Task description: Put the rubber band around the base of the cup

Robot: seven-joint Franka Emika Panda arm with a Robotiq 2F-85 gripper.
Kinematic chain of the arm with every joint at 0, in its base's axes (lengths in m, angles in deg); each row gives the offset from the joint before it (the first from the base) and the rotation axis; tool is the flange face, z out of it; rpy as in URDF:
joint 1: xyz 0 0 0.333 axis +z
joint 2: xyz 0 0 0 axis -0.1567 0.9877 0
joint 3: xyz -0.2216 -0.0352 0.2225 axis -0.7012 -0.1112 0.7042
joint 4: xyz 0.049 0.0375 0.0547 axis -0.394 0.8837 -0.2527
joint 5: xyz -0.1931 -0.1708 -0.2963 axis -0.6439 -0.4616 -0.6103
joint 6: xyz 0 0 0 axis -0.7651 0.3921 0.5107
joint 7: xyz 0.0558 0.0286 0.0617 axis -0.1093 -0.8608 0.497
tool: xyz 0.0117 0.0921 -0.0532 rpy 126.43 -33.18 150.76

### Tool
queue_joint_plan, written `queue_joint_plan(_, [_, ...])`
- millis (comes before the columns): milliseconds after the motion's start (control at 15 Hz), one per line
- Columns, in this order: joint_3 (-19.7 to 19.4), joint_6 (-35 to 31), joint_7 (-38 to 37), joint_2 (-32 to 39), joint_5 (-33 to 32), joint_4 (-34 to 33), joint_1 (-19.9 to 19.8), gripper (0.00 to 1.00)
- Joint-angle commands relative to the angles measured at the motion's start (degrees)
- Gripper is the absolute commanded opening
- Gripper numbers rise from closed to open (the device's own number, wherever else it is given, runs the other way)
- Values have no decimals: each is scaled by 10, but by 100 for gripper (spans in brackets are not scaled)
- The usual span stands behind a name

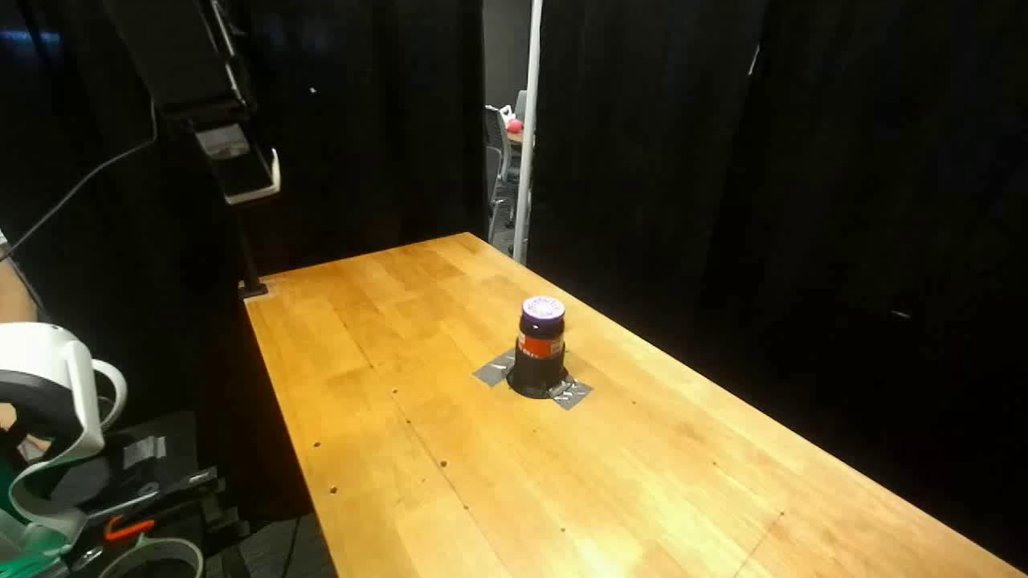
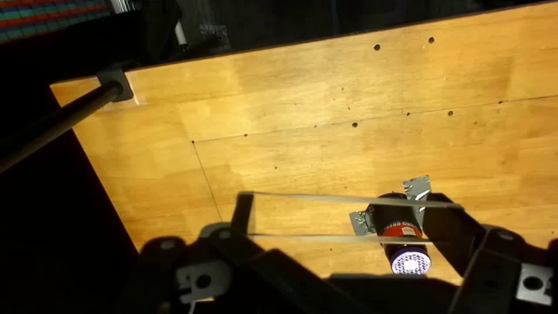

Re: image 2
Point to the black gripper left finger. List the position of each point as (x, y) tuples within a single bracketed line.
[(245, 264)]

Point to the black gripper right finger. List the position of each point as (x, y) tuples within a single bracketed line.
[(494, 262)]

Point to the black cup with red band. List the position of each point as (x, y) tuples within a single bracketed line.
[(396, 220)]

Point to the grey metal pole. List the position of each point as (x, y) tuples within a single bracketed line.
[(55, 124)]

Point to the striped red teal cloth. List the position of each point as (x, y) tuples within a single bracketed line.
[(41, 14)]

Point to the small grey duct tape piece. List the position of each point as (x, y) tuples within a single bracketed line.
[(360, 224)]

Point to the grey metal pole bracket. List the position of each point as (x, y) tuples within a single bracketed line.
[(119, 79)]

